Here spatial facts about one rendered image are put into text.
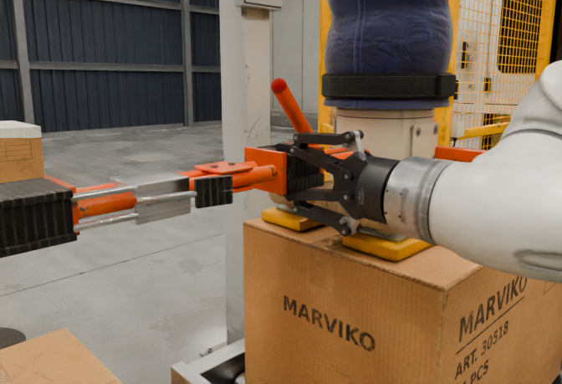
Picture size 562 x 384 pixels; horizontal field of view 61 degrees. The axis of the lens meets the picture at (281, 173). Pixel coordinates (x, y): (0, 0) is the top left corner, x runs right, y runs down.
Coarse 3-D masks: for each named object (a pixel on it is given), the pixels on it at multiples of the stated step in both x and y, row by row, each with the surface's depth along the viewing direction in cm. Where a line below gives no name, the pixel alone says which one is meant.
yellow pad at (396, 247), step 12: (360, 228) 76; (372, 228) 74; (348, 240) 73; (360, 240) 71; (372, 240) 70; (384, 240) 70; (396, 240) 69; (408, 240) 70; (420, 240) 71; (372, 252) 70; (384, 252) 68; (396, 252) 67; (408, 252) 69
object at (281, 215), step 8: (272, 208) 88; (280, 208) 87; (288, 208) 86; (264, 216) 86; (272, 216) 85; (280, 216) 83; (288, 216) 83; (296, 216) 83; (280, 224) 84; (288, 224) 82; (296, 224) 80; (304, 224) 81; (312, 224) 82; (320, 224) 84
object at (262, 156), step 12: (252, 156) 67; (264, 156) 66; (276, 156) 64; (288, 156) 63; (288, 168) 64; (300, 168) 66; (312, 168) 67; (276, 180) 64; (288, 180) 64; (300, 180) 65; (312, 180) 66; (276, 192) 65
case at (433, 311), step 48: (288, 240) 79; (336, 240) 77; (288, 288) 81; (336, 288) 73; (384, 288) 66; (432, 288) 61; (480, 288) 68; (528, 288) 83; (288, 336) 82; (336, 336) 74; (384, 336) 67; (432, 336) 62; (480, 336) 70; (528, 336) 87
